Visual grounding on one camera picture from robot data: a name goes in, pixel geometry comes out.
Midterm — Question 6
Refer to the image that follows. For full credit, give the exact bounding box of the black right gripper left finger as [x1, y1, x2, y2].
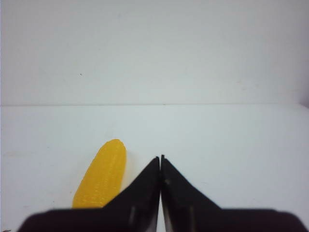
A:
[19, 158, 160, 232]

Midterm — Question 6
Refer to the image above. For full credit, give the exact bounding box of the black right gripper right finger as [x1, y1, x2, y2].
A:
[161, 156, 308, 232]

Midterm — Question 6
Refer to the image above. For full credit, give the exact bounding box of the yellow corn cob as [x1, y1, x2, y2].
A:
[72, 139, 126, 209]

